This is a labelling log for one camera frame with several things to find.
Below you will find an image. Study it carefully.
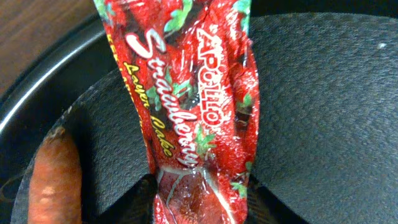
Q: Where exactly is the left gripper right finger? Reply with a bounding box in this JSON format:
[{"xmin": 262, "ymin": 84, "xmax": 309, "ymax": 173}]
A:
[{"xmin": 247, "ymin": 175, "xmax": 308, "ymax": 224}]

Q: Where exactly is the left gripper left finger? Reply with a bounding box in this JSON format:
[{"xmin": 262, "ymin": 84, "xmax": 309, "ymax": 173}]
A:
[{"xmin": 102, "ymin": 174, "xmax": 157, "ymax": 224}]

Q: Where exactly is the orange sausage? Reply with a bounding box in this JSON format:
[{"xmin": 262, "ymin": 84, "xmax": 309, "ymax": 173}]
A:
[{"xmin": 27, "ymin": 126, "xmax": 82, "ymax": 223}]

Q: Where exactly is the round black tray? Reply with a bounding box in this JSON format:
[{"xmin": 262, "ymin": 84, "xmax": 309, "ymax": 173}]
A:
[{"xmin": 1, "ymin": 1, "xmax": 397, "ymax": 223}]

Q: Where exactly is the red snack wrapper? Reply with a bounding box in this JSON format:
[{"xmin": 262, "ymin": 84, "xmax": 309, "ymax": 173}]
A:
[{"xmin": 95, "ymin": 0, "xmax": 260, "ymax": 223}]

